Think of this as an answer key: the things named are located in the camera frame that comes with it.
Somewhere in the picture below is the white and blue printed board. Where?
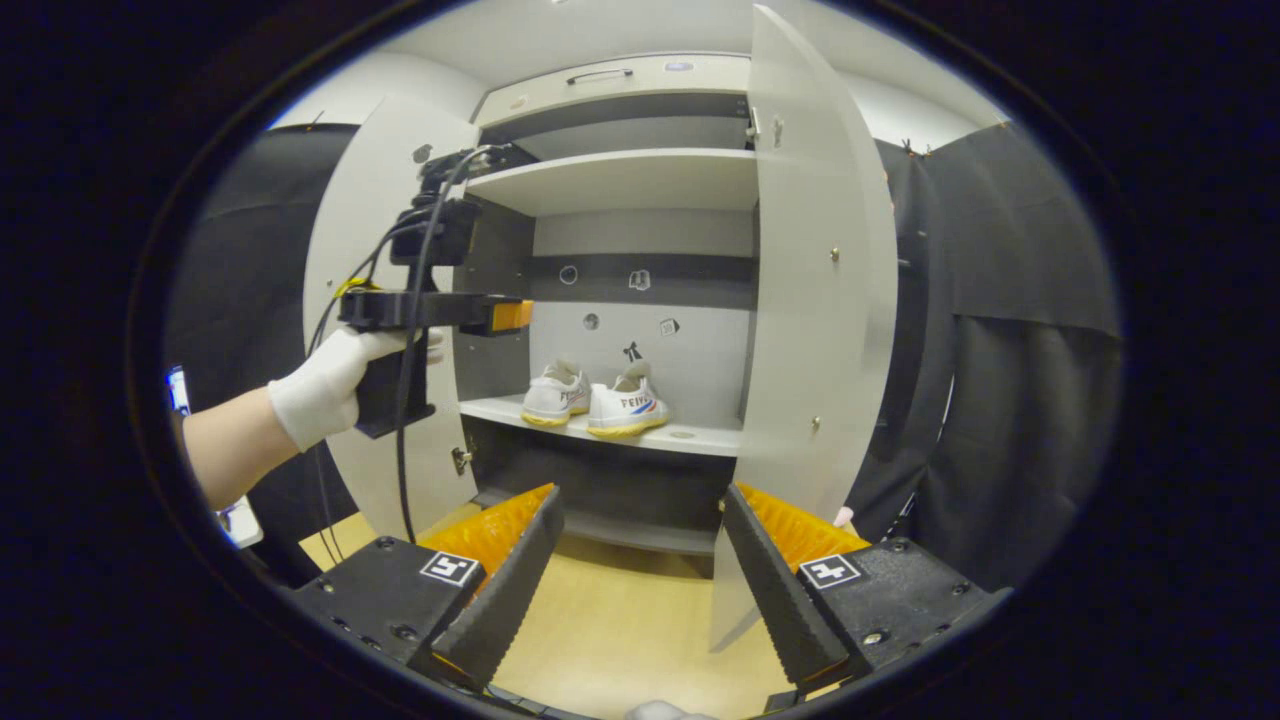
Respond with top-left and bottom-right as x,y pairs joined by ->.
165,365 -> 264,550

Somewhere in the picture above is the black cable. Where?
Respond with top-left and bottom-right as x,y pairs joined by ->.
394,148 -> 493,547

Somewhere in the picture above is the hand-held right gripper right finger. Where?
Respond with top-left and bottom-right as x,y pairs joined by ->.
720,482 -> 1001,691

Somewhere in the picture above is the white canvas shoe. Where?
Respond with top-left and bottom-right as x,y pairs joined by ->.
586,362 -> 672,439
521,360 -> 593,429

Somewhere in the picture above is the grey shoe cabinet door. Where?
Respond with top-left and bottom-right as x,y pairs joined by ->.
303,95 -> 483,543
708,5 -> 899,651

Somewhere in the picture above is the black backdrop cloth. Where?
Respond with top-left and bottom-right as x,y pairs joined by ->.
165,120 -> 1123,593

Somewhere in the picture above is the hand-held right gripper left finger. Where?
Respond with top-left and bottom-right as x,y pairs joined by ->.
290,484 -> 566,693

